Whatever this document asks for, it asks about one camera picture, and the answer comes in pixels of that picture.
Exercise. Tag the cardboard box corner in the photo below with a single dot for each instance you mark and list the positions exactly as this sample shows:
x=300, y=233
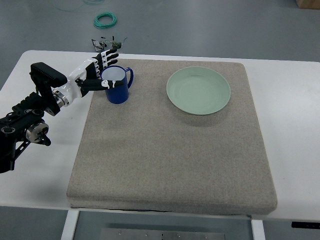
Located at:
x=308, y=4

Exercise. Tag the metal base plate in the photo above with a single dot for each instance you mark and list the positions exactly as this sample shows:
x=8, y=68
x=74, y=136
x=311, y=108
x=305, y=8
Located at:
x=148, y=234

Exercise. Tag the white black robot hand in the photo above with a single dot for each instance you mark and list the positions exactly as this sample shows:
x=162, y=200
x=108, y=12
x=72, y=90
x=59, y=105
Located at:
x=85, y=78

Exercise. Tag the beige felt mat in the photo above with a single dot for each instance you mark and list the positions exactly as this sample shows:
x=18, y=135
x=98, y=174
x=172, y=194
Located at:
x=146, y=154

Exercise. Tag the blue enamel cup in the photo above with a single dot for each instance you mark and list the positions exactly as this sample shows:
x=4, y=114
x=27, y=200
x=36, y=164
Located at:
x=117, y=80

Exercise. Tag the black table control panel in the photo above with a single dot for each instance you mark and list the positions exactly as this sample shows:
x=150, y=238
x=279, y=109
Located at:
x=305, y=225

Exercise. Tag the white table frame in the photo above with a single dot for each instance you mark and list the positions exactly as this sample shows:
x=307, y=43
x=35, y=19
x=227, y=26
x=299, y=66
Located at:
x=72, y=216

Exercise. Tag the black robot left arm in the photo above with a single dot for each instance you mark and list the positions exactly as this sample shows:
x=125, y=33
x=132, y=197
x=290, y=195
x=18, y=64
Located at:
x=25, y=124

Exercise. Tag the green plate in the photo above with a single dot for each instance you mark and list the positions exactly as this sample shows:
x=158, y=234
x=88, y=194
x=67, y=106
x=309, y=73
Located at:
x=198, y=90

